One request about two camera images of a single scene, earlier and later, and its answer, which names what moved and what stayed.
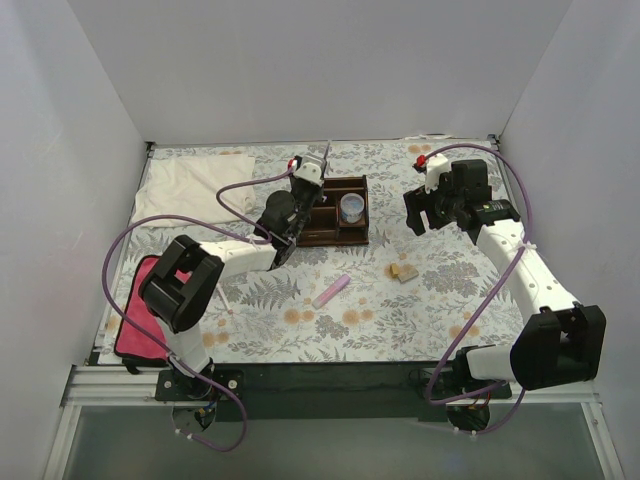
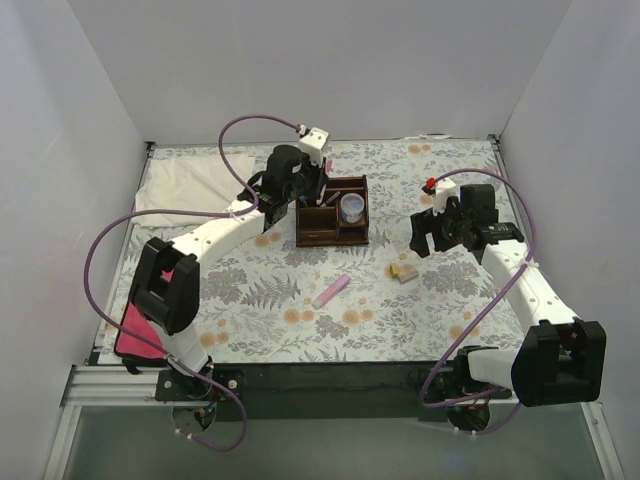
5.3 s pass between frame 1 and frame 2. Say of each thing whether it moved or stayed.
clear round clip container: stayed
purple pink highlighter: stayed
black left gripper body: moved
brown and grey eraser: stayed
